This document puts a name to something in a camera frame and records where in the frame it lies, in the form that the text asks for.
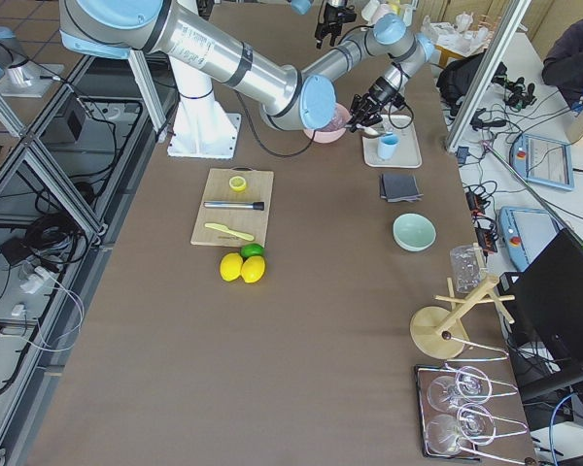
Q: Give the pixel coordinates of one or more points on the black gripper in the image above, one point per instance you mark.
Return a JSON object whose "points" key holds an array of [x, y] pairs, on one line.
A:
{"points": [[380, 90], [333, 19]]}

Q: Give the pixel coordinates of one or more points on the stainless steel ice scoop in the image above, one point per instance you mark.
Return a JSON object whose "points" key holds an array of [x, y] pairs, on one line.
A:
{"points": [[368, 132]]}

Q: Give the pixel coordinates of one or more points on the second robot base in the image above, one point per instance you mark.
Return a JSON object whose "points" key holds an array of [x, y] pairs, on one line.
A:
{"points": [[19, 75]]}

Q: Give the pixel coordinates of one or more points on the clear plastic ice cubes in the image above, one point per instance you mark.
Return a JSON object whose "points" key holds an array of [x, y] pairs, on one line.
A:
{"points": [[340, 119]]}

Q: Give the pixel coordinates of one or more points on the light blue cup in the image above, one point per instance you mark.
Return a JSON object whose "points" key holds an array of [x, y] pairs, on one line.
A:
{"points": [[387, 145]]}

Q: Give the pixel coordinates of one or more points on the pink cup on rack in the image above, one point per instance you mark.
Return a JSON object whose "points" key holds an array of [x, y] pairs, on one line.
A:
{"points": [[369, 9]]}

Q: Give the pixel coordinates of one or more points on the wooden cup tree stand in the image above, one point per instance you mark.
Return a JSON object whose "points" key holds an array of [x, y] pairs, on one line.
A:
{"points": [[439, 332]]}

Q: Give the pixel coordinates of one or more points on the pink ribbed bowl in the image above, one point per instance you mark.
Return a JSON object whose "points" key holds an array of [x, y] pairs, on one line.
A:
{"points": [[326, 134]]}

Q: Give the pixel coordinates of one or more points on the cream serving tray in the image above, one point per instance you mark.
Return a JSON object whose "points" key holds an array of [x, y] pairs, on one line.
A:
{"points": [[407, 153]]}

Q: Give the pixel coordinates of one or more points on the black backpack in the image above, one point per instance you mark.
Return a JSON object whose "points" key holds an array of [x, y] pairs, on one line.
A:
{"points": [[455, 80]]}

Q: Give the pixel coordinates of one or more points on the mint green bowl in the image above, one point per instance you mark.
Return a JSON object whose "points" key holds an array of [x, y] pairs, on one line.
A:
{"points": [[413, 232]]}

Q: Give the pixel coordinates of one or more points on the steel muddler black tip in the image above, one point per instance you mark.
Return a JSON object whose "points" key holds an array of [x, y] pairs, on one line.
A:
{"points": [[233, 205]]}

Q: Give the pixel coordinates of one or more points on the half lemon slice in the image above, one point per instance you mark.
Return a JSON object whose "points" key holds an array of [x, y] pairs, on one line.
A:
{"points": [[238, 183]]}

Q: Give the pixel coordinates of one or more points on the bamboo cutting board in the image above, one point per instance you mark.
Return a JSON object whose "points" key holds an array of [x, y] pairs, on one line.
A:
{"points": [[239, 200]]}

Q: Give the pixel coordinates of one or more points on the green lime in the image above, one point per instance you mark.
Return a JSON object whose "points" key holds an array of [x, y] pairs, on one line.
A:
{"points": [[252, 249]]}

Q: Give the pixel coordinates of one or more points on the clear glass mug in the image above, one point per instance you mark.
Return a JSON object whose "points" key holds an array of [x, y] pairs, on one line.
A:
{"points": [[465, 267]]}

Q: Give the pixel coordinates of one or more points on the yellow plastic knife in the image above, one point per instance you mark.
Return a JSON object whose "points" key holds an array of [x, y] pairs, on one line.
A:
{"points": [[226, 230]]}

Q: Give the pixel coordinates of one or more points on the upper teach pendant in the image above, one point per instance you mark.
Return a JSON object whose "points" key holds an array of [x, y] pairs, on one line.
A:
{"points": [[543, 161]]}

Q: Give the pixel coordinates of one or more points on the teach pendant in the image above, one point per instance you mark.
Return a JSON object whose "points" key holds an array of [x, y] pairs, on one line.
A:
{"points": [[526, 233], [543, 161]]}

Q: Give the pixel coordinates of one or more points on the lower teach pendant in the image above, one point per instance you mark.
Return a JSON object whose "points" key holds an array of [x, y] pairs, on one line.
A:
{"points": [[526, 233]]}

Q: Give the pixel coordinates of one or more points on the whole yellow lemon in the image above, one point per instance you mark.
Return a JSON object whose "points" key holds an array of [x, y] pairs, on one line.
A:
{"points": [[231, 266]]}

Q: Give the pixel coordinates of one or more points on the seated person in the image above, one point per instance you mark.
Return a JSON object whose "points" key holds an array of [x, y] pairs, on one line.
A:
{"points": [[563, 66]]}

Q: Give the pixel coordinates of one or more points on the black monitor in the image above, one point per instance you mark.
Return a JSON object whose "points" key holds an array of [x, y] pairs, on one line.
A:
{"points": [[549, 294]]}

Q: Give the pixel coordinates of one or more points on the upper lying wine glass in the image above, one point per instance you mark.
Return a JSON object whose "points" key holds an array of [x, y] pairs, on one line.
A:
{"points": [[467, 384]]}

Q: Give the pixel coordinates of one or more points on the lying wine glass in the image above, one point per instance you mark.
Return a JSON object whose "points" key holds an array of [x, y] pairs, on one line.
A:
{"points": [[471, 426], [467, 384]]}

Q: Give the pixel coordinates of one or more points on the metal glass holder tray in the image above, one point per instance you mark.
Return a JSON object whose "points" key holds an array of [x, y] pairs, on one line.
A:
{"points": [[506, 427]]}

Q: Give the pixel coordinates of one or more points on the lower lying wine glass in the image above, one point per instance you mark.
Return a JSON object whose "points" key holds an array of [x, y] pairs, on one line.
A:
{"points": [[471, 426]]}

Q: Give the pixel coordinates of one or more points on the white power strip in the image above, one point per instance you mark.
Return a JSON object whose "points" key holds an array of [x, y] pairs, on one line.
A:
{"points": [[38, 279]]}

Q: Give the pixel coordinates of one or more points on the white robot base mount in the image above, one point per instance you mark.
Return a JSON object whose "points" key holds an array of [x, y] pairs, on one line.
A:
{"points": [[202, 128]]}

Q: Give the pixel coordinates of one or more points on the aluminium frame post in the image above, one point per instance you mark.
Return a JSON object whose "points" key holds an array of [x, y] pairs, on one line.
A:
{"points": [[507, 27]]}

